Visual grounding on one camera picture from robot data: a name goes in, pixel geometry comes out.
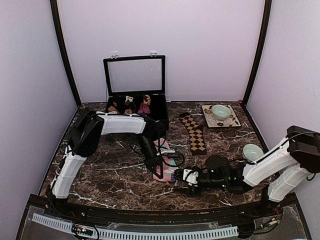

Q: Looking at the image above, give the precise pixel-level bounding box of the celadon bowl on plate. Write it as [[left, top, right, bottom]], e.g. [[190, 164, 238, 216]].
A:
[[210, 104, 231, 121]]

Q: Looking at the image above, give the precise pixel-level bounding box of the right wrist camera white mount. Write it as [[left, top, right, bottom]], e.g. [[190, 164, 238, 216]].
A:
[[182, 169, 199, 187]]

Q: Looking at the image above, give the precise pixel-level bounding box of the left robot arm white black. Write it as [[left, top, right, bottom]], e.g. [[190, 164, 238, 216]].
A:
[[46, 107, 167, 218]]

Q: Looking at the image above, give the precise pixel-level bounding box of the rolled cream brown sock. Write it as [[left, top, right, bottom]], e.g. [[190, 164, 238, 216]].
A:
[[143, 94, 151, 105]]

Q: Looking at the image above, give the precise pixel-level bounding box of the rolled brown orange sock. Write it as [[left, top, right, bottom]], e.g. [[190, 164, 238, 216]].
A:
[[106, 101, 119, 113]]

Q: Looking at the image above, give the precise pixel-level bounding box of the brown argyle sock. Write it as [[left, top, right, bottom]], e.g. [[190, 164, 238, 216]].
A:
[[178, 112, 207, 156]]

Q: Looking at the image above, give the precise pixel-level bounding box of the celadon bowl on table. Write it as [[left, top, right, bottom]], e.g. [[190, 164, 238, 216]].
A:
[[242, 144, 264, 162]]

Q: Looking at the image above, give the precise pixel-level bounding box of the black glass-lid storage box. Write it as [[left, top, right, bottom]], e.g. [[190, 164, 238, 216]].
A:
[[103, 55, 169, 129]]

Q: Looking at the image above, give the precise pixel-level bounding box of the pink mint patterned sock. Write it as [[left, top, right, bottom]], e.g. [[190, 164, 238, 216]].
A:
[[152, 138, 178, 182]]

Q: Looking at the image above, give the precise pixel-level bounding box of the white slotted cable duct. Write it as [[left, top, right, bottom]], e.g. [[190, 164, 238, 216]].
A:
[[31, 213, 239, 240]]

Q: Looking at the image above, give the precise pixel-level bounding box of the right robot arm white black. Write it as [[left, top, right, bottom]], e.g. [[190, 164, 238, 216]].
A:
[[174, 125, 320, 217]]

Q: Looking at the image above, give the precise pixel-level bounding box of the rolled white brown sock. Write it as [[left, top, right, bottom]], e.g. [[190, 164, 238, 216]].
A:
[[124, 96, 134, 106]]

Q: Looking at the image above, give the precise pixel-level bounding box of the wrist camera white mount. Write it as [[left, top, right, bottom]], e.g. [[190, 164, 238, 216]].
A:
[[182, 169, 199, 187], [161, 149, 181, 159]]

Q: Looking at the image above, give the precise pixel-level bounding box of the square floral ceramic plate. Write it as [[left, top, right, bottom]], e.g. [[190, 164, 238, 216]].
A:
[[201, 104, 241, 128]]

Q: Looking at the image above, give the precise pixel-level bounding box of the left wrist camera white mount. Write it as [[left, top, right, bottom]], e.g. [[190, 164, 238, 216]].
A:
[[161, 149, 181, 159]]

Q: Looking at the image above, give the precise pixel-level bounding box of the right black frame post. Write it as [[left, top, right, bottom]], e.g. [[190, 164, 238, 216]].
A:
[[242, 0, 272, 106]]

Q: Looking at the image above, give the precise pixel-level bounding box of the black frame post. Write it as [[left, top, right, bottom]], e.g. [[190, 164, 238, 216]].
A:
[[242, 0, 272, 106], [49, 0, 82, 107]]

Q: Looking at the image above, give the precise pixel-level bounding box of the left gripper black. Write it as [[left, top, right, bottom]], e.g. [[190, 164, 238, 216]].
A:
[[137, 134, 163, 180]]

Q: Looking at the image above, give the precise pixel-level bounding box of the left black frame post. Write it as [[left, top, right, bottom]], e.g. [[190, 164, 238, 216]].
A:
[[49, 0, 82, 107]]

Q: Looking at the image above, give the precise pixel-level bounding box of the rolled tan sock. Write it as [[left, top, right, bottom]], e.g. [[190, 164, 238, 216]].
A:
[[124, 109, 134, 115]]

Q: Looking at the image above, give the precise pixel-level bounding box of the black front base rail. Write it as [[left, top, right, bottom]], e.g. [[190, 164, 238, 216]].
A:
[[25, 188, 299, 226]]

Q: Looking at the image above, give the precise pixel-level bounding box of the rolled purple orange sock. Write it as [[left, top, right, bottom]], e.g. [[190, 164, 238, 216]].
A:
[[138, 103, 151, 115]]

